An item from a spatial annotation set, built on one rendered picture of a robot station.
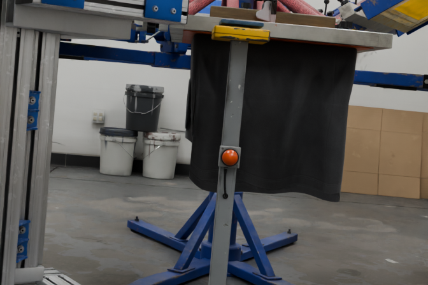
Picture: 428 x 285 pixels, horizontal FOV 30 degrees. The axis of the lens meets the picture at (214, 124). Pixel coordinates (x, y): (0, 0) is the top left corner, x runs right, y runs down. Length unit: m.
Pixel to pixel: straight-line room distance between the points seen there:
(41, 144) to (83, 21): 0.30
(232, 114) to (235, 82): 0.08
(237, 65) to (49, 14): 0.46
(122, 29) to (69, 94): 5.08
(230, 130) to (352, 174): 5.00
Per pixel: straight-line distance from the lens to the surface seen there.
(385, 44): 2.14
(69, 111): 6.87
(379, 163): 6.93
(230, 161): 1.85
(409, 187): 6.97
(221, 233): 1.92
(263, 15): 2.42
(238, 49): 1.89
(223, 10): 2.43
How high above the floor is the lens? 0.82
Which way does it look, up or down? 3 degrees down
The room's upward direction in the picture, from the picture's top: 5 degrees clockwise
